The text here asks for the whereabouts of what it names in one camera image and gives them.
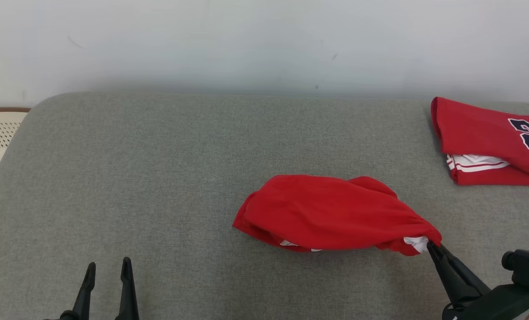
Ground red shorts with white band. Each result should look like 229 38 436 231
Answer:
232 174 443 257

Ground red jersey with number print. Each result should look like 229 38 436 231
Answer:
430 96 529 188

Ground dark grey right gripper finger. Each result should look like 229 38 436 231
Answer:
426 242 474 308
432 241 492 302

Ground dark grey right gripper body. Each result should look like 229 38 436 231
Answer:
441 284 529 320

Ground grey fabric sofa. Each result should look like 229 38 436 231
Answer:
0 91 529 320

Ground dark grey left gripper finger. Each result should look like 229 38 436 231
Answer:
71 262 97 320
115 257 140 320

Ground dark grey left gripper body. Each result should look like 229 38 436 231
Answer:
42 310 81 320

